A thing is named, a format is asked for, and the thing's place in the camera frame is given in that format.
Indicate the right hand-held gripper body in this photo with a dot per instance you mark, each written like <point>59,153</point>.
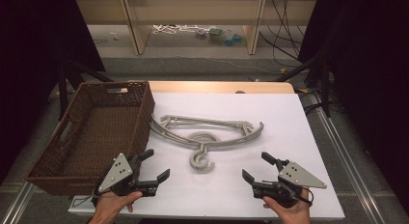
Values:
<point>295,177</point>

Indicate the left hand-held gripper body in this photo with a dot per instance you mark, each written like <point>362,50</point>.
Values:
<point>117,172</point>

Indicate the grey plastic clothes hanger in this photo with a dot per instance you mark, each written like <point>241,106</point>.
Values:
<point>196,161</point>
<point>209,166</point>
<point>205,137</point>

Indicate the brown wicker basket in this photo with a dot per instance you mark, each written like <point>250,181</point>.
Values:
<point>106,130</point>

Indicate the person's left hand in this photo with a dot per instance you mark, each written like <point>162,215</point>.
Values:
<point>109,208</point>

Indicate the person's right hand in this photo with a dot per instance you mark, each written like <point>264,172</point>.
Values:
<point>294,216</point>

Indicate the white table mat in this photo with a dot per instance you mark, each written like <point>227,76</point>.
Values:
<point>283,146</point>

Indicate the light wooden table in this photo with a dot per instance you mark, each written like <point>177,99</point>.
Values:
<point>218,87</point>

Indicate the black metal stand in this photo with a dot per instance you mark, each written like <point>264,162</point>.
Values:
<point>62,89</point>
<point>324,85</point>

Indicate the black curtain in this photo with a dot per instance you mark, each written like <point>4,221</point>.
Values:
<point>32,56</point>
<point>369,72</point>

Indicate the colourful plastic toys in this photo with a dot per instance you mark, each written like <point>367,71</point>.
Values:
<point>222,36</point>

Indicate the beige wooden desk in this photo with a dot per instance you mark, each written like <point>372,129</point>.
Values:
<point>193,11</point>

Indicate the aluminium floor rail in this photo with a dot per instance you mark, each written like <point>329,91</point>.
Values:
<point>16,204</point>
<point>347,153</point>

